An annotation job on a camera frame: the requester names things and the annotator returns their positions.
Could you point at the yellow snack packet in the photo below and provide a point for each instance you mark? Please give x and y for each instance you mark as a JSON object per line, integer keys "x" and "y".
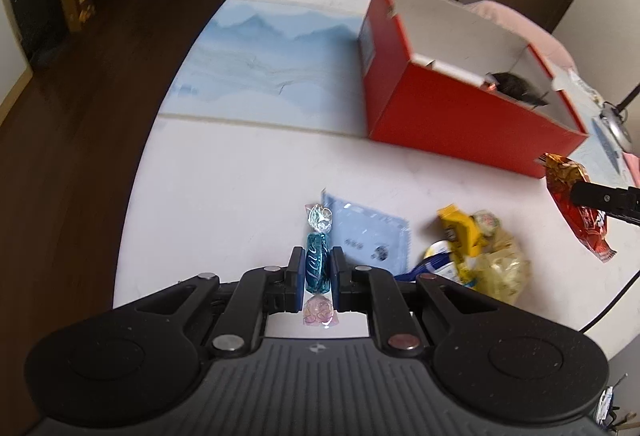
{"x": 465, "y": 239}

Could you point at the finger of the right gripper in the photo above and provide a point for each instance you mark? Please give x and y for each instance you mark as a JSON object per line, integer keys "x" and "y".
{"x": 620, "y": 203}

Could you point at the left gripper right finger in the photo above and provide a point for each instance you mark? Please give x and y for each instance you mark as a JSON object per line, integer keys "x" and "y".
{"x": 402, "y": 315}

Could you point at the white wrapper on table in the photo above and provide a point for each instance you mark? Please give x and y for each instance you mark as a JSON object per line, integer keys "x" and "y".
{"x": 569, "y": 81}

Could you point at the silver desk lamp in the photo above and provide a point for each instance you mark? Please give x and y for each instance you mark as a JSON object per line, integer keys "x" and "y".
{"x": 614, "y": 116}

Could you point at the red cardboard box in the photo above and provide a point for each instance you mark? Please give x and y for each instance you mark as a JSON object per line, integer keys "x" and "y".
{"x": 424, "y": 64}

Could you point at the light blue wipe packet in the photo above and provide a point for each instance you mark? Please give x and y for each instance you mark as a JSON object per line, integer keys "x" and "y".
{"x": 368, "y": 236}

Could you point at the blue candy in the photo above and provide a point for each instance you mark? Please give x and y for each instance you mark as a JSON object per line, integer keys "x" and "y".
{"x": 318, "y": 309}

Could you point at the blue mountain table mat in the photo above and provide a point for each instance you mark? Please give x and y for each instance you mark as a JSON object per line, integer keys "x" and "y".
{"x": 274, "y": 63}

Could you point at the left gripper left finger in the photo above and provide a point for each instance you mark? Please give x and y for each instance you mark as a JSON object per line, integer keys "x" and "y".
{"x": 228, "y": 317}

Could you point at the pink paper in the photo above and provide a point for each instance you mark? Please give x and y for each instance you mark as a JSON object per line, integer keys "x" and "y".
{"x": 630, "y": 167}

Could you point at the black gold snack packet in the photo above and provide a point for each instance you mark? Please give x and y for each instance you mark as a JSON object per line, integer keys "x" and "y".
{"x": 515, "y": 87}

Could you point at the yellow cardboard box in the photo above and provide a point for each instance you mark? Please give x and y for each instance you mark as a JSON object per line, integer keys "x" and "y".
{"x": 77, "y": 13}

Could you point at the pink jacket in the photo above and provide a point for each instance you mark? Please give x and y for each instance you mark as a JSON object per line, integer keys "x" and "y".
{"x": 519, "y": 24}

